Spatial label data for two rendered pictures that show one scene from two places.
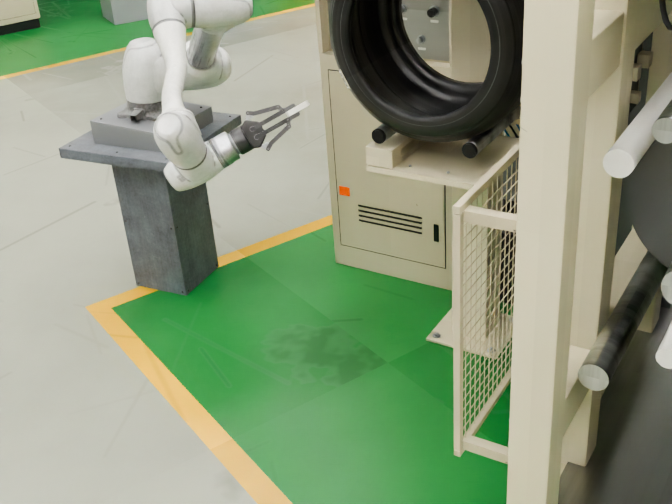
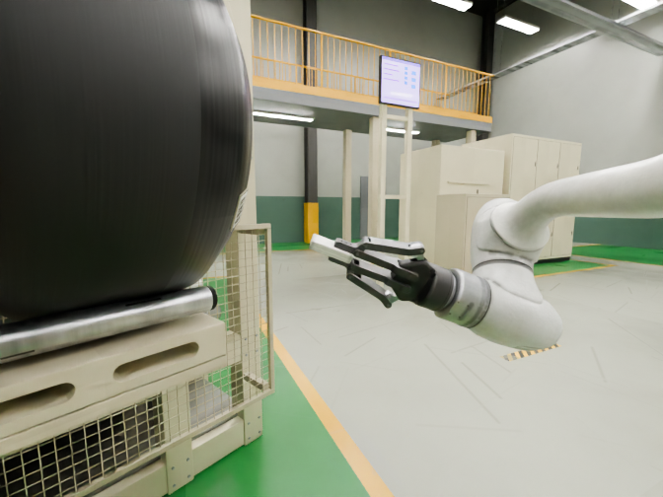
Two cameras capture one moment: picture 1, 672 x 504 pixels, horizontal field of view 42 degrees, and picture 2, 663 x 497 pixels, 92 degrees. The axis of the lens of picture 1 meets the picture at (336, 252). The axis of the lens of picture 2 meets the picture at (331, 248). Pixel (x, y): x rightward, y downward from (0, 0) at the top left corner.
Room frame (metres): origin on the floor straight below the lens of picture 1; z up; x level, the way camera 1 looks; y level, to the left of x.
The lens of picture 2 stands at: (2.87, 0.15, 1.06)
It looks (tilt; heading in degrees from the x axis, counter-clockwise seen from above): 7 degrees down; 188
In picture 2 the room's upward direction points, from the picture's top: straight up
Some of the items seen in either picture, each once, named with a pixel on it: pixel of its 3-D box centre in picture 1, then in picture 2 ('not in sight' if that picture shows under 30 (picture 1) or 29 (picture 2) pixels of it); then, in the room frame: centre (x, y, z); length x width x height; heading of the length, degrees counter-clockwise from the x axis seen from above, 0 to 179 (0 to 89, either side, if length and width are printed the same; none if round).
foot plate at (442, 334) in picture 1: (475, 328); not in sight; (2.64, -0.48, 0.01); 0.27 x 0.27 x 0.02; 57
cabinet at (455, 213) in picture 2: not in sight; (471, 237); (-2.15, 1.57, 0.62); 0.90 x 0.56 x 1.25; 123
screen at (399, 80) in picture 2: not in sight; (400, 83); (-1.44, 0.42, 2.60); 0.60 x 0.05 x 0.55; 123
